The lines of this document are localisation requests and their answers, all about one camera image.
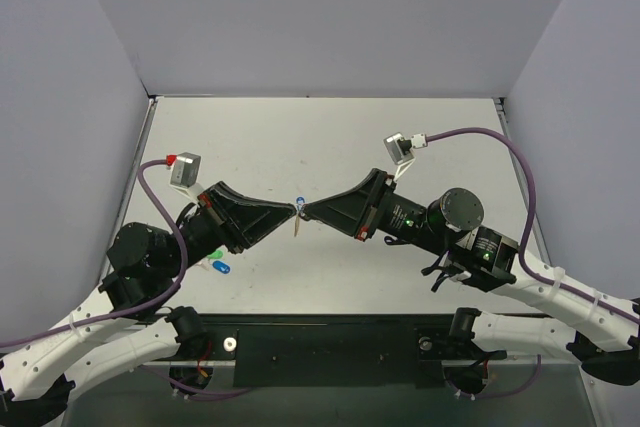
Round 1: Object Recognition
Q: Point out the solid blue key tag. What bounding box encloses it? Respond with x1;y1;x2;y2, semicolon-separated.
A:
212;260;231;274

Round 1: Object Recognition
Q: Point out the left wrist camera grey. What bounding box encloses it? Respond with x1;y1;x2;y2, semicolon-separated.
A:
170;152;201;188

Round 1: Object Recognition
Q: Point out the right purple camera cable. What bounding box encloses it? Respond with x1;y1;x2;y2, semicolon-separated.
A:
414;126;640;323

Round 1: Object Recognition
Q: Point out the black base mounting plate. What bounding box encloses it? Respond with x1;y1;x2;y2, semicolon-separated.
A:
154;314;524;388

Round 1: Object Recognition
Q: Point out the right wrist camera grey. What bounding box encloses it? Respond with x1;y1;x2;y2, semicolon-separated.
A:
383;132;414;165

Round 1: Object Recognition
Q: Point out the yellow key tag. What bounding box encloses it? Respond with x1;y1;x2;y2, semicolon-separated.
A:
294;213;302;238

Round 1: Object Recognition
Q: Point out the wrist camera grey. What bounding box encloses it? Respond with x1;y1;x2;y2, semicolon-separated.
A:
383;132;414;165
170;152;201;188

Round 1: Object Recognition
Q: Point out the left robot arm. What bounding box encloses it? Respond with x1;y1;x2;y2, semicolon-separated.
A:
1;182;296;426

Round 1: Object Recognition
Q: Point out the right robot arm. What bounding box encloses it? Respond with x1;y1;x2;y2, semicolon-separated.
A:
300;169;639;386

